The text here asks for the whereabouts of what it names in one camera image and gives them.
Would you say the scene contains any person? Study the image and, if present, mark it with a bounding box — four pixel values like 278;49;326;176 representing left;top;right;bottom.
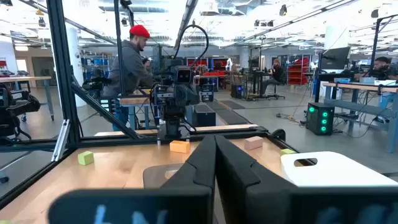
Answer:
102;24;156;131
261;58;285;96
354;55;398;83

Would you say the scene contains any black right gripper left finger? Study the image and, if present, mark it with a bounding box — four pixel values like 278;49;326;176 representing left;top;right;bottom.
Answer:
161;134;218;191

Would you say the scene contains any black office chair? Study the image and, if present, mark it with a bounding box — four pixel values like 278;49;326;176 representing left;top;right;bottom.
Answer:
266;82;286;101

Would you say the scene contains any white plastic bin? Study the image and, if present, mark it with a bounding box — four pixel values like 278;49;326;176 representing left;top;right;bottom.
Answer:
280;151;398;188

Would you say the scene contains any blue storage shelf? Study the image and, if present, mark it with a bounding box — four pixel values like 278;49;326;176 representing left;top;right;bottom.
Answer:
81;52;114;80

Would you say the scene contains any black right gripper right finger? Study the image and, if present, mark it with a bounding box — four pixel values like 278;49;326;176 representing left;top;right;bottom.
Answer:
215;134;298;224

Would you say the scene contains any red storage rack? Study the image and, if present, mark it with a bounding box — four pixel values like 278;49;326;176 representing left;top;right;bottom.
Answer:
287;57;311;86

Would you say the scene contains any black monitor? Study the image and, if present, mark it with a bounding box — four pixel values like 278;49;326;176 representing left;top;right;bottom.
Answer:
318;46;351;72

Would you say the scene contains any black box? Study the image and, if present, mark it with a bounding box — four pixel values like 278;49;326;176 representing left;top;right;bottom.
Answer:
194;104;217;128

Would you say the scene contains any computer tower with green lights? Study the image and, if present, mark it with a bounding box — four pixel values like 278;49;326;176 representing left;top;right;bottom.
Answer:
306;101;336;136

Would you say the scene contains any natural wood block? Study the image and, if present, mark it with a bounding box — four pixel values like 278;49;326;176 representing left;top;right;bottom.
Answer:
244;136;264;151

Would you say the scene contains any wooden workbench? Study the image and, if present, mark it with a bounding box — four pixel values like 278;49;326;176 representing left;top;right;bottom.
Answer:
0;76;55;122
119;90;162;130
322;81;398;153

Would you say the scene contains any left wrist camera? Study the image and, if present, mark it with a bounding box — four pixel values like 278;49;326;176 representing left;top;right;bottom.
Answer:
174;65;193;85

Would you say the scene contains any long orange wooden block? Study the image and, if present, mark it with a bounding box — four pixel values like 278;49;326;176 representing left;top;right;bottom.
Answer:
169;140;191;154

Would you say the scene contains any black floor mat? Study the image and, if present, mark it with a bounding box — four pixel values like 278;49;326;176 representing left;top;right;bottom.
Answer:
214;108;249;125
219;100;246;110

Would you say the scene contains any silver frame bracket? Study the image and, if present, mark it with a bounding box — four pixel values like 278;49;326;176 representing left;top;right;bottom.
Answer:
51;119;71;162

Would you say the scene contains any green wooden cube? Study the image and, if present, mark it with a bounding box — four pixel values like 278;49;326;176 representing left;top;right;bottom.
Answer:
77;151;95;166

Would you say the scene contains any computer tower with blue light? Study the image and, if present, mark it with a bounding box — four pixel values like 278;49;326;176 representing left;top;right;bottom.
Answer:
230;83;246;100

